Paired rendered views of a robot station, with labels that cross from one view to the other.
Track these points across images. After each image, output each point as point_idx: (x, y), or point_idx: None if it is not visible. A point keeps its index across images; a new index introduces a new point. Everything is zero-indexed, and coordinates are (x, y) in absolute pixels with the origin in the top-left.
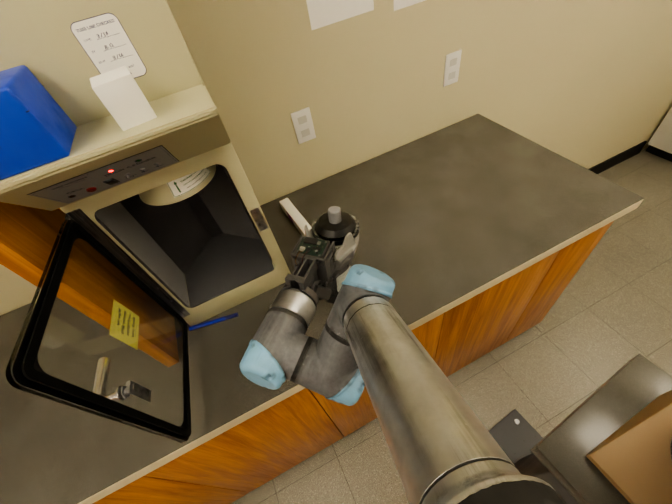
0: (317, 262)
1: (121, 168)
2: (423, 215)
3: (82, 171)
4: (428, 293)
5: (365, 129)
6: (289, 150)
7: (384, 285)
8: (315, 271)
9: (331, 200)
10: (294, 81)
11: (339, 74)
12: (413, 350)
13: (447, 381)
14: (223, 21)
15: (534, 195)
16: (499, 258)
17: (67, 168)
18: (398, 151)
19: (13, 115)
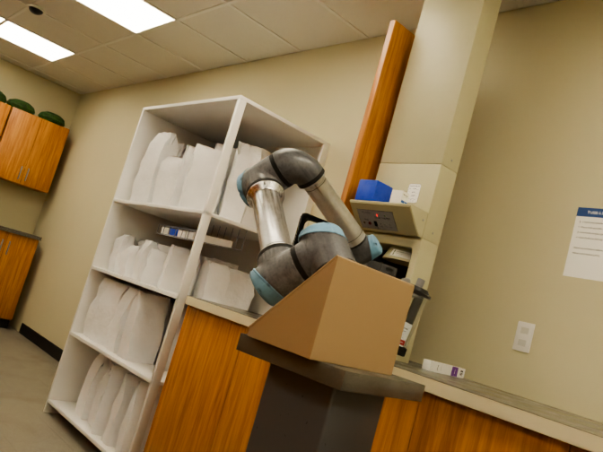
0: (381, 266)
1: (380, 216)
2: (506, 397)
3: (371, 208)
4: (416, 372)
5: (579, 380)
6: (502, 349)
7: (371, 237)
8: (377, 269)
9: (485, 386)
10: (534, 300)
11: (572, 315)
12: (345, 204)
13: (338, 197)
14: (511, 247)
15: (600, 431)
16: (482, 395)
17: (368, 203)
18: (598, 421)
19: (372, 186)
